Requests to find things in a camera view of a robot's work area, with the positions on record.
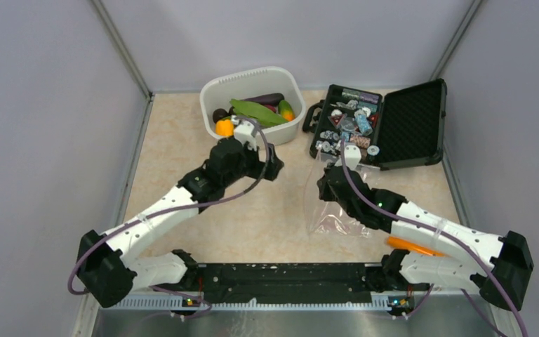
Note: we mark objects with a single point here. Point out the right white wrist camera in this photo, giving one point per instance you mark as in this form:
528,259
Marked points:
352,156

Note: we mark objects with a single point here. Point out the orange marker pen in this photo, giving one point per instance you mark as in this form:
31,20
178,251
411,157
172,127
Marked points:
397,243

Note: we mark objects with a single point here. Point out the clear zip top bag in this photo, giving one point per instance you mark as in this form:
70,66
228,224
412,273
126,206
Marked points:
327,217

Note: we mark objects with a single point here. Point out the loose white poker chip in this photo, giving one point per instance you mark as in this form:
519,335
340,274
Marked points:
373,150

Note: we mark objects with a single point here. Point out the orange toy bell pepper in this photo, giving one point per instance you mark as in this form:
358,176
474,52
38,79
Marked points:
224,128

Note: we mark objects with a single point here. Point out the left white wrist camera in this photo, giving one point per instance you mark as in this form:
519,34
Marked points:
245,131

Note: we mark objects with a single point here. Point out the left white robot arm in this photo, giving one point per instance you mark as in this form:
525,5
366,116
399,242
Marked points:
109,264

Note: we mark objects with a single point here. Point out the black poker chip case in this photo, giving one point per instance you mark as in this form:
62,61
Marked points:
407,125

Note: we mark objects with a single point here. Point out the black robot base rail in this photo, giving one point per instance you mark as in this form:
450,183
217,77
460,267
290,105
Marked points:
290,283

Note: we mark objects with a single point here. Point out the purple toy eggplant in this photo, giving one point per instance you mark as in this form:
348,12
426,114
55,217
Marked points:
267,99

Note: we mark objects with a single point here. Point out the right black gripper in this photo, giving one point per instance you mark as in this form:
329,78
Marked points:
323,186

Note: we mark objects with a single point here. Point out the green orange toy mango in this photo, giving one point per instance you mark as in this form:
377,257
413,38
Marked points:
285,110

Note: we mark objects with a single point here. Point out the white plastic tub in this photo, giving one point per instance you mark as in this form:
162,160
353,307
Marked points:
271,91

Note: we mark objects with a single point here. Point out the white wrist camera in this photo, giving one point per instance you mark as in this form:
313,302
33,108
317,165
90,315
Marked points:
352,156
245,131

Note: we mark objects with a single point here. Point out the green toy leaf vegetable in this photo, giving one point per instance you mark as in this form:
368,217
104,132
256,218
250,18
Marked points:
263,115

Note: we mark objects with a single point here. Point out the dark brown toy fruit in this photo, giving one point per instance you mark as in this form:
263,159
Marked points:
219,114

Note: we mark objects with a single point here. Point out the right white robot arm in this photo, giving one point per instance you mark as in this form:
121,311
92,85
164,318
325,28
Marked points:
497,267

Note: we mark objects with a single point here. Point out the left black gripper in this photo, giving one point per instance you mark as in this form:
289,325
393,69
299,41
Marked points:
258,164

